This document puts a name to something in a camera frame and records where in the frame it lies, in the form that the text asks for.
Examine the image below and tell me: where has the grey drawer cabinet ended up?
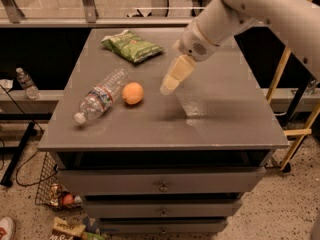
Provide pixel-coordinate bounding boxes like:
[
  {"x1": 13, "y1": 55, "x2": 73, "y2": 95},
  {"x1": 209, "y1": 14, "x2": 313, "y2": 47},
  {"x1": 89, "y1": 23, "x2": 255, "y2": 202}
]
[{"x1": 39, "y1": 28, "x2": 288, "y2": 235}]

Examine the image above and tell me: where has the yellow wooden ladder frame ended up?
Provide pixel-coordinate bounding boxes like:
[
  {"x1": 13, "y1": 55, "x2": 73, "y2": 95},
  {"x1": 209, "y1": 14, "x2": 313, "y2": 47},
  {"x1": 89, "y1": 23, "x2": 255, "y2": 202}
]
[{"x1": 266, "y1": 0, "x2": 320, "y2": 173}]

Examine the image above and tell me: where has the green chip bag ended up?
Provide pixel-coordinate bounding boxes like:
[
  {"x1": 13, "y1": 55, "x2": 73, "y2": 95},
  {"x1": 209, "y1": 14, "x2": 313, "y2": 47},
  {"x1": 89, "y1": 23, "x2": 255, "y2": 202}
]
[{"x1": 101, "y1": 29, "x2": 163, "y2": 64}]

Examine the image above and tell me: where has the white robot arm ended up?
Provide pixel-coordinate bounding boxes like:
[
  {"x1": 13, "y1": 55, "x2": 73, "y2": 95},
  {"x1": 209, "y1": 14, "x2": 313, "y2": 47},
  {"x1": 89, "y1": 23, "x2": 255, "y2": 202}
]
[{"x1": 160, "y1": 0, "x2": 320, "y2": 95}]

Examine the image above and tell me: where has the black cable on floor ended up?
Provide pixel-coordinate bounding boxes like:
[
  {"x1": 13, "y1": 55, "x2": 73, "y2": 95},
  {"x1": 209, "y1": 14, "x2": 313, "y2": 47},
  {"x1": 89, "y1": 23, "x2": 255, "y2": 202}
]
[{"x1": 0, "y1": 82, "x2": 60, "y2": 187}]

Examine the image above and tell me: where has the yellow snack bag on floor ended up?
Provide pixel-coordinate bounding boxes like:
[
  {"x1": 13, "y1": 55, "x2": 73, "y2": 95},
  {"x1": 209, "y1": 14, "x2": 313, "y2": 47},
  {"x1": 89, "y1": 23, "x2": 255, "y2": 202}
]
[{"x1": 49, "y1": 217, "x2": 86, "y2": 240}]

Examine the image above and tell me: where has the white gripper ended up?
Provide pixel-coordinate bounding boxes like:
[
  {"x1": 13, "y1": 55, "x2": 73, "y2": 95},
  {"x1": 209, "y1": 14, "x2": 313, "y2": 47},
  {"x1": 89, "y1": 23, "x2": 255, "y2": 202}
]
[{"x1": 160, "y1": 20, "x2": 220, "y2": 95}]

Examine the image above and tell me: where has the white red sneaker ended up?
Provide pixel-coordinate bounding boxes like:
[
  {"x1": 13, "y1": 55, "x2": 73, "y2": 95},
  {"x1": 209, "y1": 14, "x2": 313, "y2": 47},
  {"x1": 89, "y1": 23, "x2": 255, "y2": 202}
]
[{"x1": 0, "y1": 217, "x2": 15, "y2": 240}]

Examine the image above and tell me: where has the black metal stand leg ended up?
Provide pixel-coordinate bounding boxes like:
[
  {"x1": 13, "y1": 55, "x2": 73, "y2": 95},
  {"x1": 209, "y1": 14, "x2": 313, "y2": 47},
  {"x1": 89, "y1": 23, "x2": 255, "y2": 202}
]
[{"x1": 0, "y1": 122, "x2": 35, "y2": 188}]

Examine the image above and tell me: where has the orange fruit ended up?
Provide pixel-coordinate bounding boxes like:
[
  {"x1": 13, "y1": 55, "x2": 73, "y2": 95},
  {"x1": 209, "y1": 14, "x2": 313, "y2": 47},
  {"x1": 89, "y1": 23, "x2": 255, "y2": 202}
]
[{"x1": 122, "y1": 82, "x2": 144, "y2": 105}]

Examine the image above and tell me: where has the black wire basket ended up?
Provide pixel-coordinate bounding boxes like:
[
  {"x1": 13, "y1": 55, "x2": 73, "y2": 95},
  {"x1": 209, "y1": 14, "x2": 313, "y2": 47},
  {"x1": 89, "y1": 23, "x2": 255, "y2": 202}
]
[{"x1": 35, "y1": 155, "x2": 82, "y2": 211}]

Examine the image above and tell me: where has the small water bottle on ledge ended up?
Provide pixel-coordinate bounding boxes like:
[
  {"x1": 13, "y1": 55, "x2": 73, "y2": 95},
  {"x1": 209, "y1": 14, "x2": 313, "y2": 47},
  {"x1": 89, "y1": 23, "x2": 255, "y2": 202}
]
[{"x1": 16, "y1": 67, "x2": 40, "y2": 100}]

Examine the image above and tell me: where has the clear plastic water bottle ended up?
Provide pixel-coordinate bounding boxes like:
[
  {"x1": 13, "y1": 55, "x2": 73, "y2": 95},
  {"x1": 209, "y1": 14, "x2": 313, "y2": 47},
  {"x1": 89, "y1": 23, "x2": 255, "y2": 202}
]
[{"x1": 74, "y1": 69, "x2": 129, "y2": 124}]

